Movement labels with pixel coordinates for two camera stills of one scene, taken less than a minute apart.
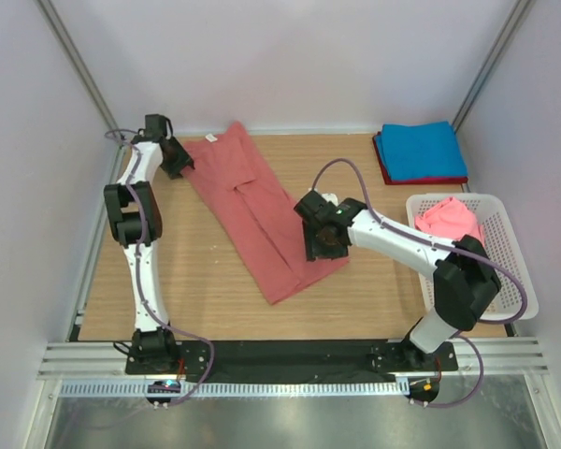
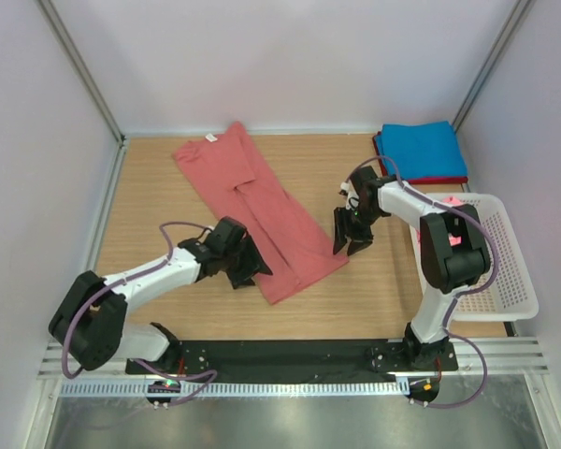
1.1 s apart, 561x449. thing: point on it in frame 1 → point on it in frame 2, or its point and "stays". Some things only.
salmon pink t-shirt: [264, 224] stays
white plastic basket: [515, 299] stays
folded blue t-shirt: [421, 150] stays
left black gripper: [183, 161] → [242, 278]
